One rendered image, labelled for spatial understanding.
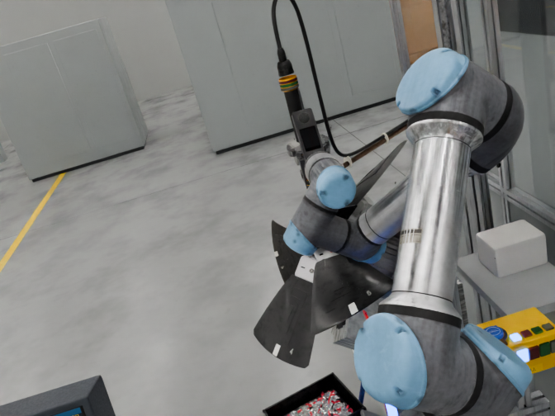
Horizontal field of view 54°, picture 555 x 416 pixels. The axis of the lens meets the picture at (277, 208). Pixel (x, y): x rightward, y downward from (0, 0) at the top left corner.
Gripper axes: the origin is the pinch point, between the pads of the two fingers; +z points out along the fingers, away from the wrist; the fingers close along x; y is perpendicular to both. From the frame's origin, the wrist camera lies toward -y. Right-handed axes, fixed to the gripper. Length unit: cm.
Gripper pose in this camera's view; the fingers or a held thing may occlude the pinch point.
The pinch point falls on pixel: (301, 137)
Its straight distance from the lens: 138.0
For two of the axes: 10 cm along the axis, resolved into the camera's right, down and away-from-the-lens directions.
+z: -1.5, -3.6, 9.2
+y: 2.5, 8.9, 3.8
